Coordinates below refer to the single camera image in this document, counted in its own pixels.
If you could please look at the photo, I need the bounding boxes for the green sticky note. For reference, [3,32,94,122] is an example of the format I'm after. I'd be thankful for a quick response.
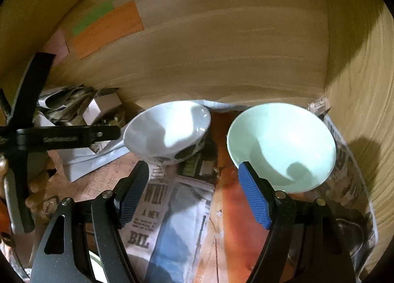
[71,1,114,37]

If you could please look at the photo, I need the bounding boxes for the white bowl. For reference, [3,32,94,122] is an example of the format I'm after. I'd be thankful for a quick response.
[123,101,212,165]

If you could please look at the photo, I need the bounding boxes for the stack of newspapers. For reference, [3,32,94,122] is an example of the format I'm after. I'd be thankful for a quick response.
[37,84,99,124]

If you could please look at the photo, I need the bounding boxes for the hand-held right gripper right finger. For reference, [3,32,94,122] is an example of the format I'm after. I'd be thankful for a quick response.
[238,161,359,283]

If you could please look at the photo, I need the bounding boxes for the small white box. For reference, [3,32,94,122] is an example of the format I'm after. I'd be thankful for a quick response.
[82,92,123,124]

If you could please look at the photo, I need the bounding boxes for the person's left hand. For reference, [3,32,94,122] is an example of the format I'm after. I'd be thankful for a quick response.
[25,164,57,210]

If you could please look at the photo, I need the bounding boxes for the mint green bowl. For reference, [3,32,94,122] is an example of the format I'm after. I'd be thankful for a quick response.
[227,103,337,194]

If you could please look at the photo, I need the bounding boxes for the white paper bag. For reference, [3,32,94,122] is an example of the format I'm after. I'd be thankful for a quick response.
[32,111,130,183]

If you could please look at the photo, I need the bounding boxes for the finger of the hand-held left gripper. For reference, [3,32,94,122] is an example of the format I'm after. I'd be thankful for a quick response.
[29,125,121,151]

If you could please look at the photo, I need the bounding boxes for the person's left forearm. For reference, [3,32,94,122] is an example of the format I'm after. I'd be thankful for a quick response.
[0,195,13,234]

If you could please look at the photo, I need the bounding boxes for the orange sticky note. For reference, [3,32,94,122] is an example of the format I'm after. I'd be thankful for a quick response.
[67,0,145,60]

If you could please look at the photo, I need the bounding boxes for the printed newspaper table cover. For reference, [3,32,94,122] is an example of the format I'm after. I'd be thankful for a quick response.
[6,101,379,283]

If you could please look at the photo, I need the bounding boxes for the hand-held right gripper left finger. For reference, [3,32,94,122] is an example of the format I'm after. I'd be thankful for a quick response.
[30,160,150,283]

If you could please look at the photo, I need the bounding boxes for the pink sticky note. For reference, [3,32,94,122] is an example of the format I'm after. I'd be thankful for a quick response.
[43,28,71,65]

